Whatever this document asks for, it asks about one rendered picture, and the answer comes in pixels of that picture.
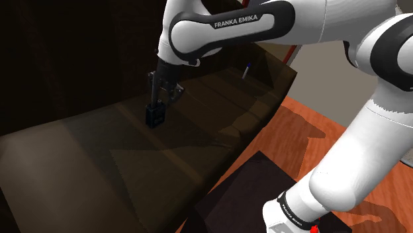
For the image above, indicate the white pen with blue cap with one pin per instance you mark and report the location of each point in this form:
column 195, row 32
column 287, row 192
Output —
column 246, row 71

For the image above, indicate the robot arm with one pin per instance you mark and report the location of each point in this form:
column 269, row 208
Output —
column 364, row 145

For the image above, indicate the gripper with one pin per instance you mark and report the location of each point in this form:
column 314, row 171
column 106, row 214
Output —
column 165, row 72

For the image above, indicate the brown sofa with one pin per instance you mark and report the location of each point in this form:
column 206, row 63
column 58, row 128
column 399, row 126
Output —
column 96, row 167

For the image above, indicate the small black box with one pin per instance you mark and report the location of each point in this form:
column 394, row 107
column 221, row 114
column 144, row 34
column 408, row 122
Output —
column 155, row 116

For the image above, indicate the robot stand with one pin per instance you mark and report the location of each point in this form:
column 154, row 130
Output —
column 245, row 196

